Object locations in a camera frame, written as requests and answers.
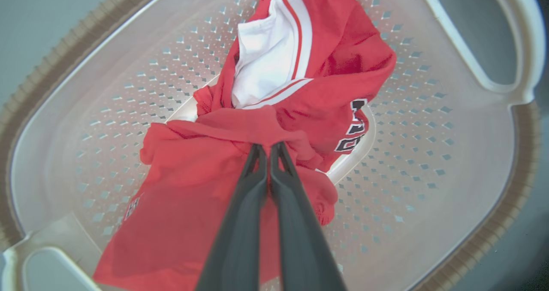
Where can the red jersey with white trim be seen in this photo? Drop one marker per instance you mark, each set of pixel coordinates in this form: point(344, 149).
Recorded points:
point(343, 46)

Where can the plain red shorts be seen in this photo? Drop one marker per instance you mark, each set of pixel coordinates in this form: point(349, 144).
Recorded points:
point(180, 205)

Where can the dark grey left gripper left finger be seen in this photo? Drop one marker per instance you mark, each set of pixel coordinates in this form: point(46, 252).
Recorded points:
point(240, 239)

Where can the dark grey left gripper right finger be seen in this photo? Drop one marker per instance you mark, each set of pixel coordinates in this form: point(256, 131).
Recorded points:
point(300, 248)

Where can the cream perforated plastic laundry basket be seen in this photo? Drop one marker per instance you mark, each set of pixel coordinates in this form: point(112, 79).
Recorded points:
point(429, 154)

